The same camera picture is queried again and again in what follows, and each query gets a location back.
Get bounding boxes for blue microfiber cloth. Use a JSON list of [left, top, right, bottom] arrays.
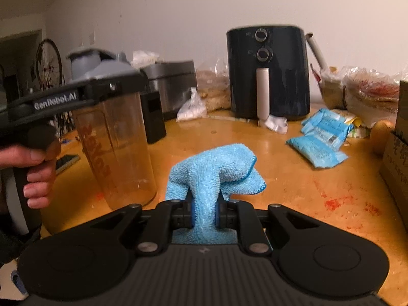
[[165, 144, 266, 245]]

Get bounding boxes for white knotted plastic bag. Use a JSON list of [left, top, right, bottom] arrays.
[[176, 87, 208, 122]]

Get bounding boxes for person's left hand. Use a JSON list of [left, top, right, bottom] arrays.
[[1, 138, 61, 209]]

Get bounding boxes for grey rice cooker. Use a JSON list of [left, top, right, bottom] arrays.
[[142, 60, 197, 120]]

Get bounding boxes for yellow onion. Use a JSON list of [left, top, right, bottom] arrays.
[[369, 120, 395, 156]]

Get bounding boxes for smartphone on table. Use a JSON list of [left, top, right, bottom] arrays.
[[55, 154, 80, 175]]

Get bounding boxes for bicycle wheel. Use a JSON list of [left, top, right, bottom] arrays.
[[35, 38, 63, 91]]

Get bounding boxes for clear bag of flatbread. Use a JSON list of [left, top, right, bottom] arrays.
[[342, 67, 407, 128]]

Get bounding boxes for blue snack packet front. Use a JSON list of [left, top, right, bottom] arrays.
[[286, 135, 348, 169]]

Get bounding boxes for blue snack packet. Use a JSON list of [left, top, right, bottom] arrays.
[[286, 135, 348, 169], [301, 108, 353, 151]]

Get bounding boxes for clear bag of grains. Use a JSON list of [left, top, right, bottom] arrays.
[[196, 57, 231, 113]]

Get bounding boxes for black air fryer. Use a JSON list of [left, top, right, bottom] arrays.
[[226, 25, 310, 120]]

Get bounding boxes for clear shaker bottle grey lid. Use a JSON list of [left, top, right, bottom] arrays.
[[67, 48, 157, 210]]

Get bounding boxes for white strap roll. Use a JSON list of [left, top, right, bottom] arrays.
[[258, 114, 288, 134]]

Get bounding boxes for blue snack packet back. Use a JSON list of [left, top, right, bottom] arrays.
[[301, 108, 353, 151]]

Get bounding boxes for brown cardboard box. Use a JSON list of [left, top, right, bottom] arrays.
[[379, 79, 408, 211]]

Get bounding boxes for black power bank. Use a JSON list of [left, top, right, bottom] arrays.
[[141, 91, 167, 144]]

